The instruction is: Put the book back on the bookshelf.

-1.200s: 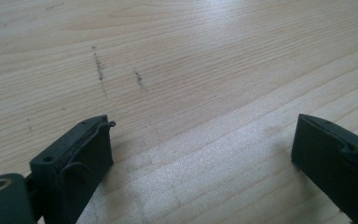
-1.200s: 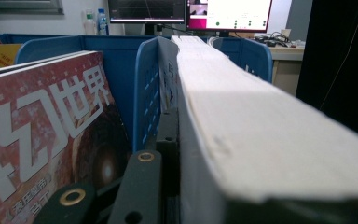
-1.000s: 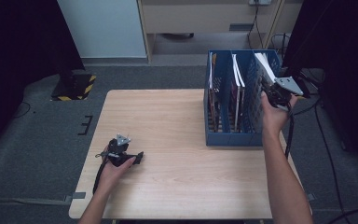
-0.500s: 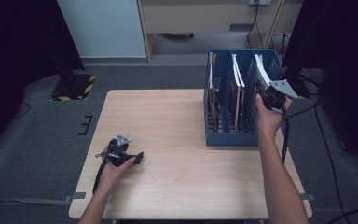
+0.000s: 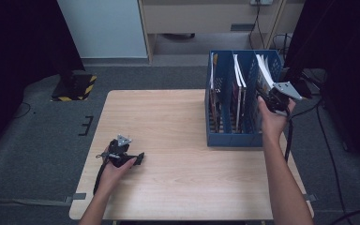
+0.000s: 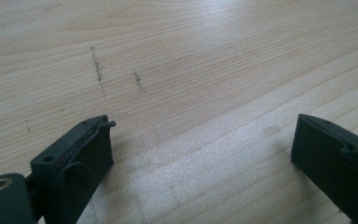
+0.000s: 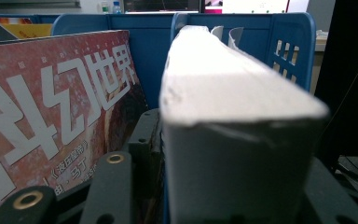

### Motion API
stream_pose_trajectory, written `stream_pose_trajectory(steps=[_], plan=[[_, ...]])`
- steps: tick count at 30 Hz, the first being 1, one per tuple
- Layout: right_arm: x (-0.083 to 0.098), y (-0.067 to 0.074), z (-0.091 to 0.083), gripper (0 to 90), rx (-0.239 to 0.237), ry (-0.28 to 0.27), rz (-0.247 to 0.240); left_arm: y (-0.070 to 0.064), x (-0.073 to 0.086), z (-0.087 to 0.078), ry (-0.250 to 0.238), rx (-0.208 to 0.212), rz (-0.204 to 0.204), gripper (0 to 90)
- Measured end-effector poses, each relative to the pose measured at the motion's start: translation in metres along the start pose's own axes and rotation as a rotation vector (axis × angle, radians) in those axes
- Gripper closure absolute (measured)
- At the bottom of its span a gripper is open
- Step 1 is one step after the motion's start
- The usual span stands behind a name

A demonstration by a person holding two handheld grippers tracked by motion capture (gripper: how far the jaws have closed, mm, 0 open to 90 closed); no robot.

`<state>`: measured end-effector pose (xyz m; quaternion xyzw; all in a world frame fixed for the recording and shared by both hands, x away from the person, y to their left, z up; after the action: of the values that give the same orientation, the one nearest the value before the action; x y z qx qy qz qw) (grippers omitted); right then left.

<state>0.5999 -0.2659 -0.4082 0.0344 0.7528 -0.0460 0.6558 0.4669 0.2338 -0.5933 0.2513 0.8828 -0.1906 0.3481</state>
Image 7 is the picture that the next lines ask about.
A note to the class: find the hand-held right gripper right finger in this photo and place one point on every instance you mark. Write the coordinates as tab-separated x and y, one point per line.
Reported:
329	199

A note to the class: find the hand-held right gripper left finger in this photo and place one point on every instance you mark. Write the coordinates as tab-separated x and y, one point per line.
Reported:
146	155

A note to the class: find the white magazine with colourful grid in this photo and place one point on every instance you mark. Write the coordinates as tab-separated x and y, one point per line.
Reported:
230	109

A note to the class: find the blue plastic file rack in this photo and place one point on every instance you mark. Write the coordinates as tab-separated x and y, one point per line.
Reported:
149	46

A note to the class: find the purple and red magazine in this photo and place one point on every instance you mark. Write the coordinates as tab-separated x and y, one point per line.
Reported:
43	102

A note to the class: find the orange and white magazine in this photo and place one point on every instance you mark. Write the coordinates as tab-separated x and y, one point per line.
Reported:
28	31

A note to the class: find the black curtain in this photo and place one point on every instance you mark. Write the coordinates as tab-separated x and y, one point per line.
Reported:
348	77

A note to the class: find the blue capped water bottle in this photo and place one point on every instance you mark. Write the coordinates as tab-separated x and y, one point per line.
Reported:
117	7

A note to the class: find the dark monitor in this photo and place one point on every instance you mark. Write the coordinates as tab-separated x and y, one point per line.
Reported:
161	5

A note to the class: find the beige wooden desk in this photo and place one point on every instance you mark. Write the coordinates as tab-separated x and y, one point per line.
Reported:
320	46

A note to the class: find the green label bottle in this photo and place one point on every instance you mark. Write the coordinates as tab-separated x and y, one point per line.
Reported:
105	7

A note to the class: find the pink object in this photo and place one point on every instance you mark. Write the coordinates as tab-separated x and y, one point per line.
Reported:
213	6

